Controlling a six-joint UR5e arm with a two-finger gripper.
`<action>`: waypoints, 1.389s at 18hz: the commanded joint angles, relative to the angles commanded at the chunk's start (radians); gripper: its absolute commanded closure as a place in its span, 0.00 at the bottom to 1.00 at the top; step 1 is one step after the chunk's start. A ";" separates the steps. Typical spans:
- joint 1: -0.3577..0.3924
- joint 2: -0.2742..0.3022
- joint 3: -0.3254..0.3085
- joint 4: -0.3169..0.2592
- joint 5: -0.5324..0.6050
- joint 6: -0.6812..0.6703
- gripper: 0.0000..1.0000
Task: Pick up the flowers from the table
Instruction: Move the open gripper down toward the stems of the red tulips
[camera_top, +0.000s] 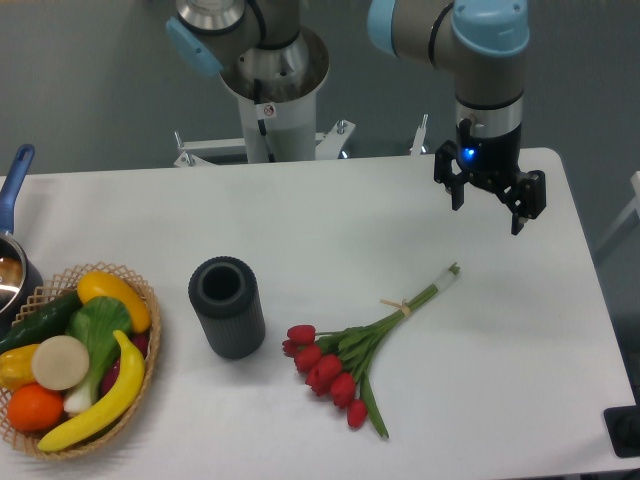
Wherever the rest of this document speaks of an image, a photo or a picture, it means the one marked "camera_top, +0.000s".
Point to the yellow bell pepper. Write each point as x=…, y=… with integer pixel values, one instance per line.
x=16, y=370

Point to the yellow banana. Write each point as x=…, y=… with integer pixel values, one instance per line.
x=109, y=408

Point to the red tulip bouquet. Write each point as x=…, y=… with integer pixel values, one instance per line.
x=338, y=364

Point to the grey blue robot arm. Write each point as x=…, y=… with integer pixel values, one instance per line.
x=481, y=43

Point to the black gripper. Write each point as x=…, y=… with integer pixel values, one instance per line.
x=491, y=164

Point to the orange fruit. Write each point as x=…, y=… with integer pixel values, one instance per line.
x=34, y=408

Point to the beige round disc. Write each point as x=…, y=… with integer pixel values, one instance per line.
x=60, y=363

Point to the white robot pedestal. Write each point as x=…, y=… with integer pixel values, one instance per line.
x=276, y=96

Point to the dark grey ribbed vase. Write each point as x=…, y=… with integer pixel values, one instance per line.
x=224, y=294

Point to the dark red vegetable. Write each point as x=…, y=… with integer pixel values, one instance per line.
x=141, y=341

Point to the green bok choy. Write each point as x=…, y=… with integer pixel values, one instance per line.
x=93, y=325

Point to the woven wicker basket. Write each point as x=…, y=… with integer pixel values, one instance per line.
x=59, y=285

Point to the green cucumber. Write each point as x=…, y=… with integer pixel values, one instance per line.
x=50, y=320

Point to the black device at edge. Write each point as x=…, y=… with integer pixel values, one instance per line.
x=623, y=429

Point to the blue handled saucepan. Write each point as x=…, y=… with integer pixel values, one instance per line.
x=19, y=277

